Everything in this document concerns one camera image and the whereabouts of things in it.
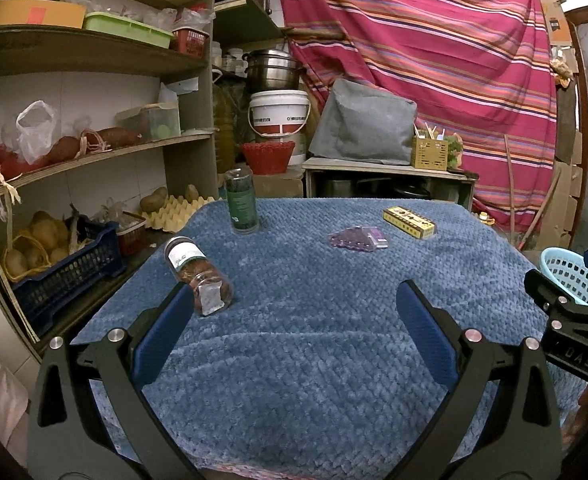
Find low wooden side table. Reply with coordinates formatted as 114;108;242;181
303;157;478;210

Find white plastic bucket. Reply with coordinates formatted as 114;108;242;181
247;90;311;136

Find blue quilted table cloth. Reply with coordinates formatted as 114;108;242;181
70;197;588;480

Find light blue plastic basket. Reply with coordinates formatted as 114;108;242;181
539;247;588;306

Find pink striped curtain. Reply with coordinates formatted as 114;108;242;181
281;0;557;230

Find clear spice jar lying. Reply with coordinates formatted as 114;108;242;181
164;236;233;316

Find dark blue crate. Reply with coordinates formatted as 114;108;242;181
12;216;125;339

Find broom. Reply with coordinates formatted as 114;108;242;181
499;133;560;250

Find green glass jar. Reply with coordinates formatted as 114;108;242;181
224;167;259;233

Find steel pot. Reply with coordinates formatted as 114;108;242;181
243;49;303;93

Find wooden shelf unit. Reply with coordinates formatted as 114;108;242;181
0;0;285;356

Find yellow red cardboard box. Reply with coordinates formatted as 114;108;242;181
383;206;436;240

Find egg carton tray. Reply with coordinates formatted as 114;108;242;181
142;196;215;233

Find green plastic tray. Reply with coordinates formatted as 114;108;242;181
84;12;173;49

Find purple plastic wrapper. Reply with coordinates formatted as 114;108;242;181
329;226;389;252

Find grey cushion bag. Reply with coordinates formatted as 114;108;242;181
309;78;417;166

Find red plastic basket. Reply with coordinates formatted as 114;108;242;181
241;141;295;176

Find yellow box on shelf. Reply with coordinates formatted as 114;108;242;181
0;0;86;28

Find green leafy vegetables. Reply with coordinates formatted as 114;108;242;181
444;133;464;170

